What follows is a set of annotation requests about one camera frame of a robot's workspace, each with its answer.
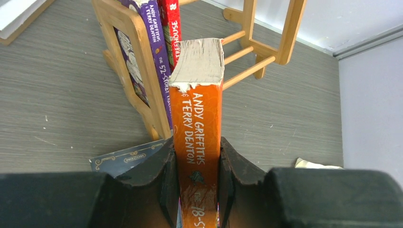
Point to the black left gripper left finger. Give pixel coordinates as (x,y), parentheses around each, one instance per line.
(145,196)

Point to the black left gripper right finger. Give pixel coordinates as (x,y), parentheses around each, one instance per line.
(304,198)

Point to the blue Nineteen Eighty-Four book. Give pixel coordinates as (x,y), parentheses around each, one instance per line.
(116,163)

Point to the orange 78-Storey Treehouse book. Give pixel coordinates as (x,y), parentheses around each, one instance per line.
(196,86)

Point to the red Treehouse book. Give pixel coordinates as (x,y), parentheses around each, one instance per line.
(171,22)

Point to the purple 52-Storey Treehouse book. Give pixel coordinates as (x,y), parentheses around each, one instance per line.
(148,10)

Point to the cream cloth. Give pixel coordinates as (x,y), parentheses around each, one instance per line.
(301,163)

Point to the wooden book rack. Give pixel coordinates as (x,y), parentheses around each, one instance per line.
(111,13)

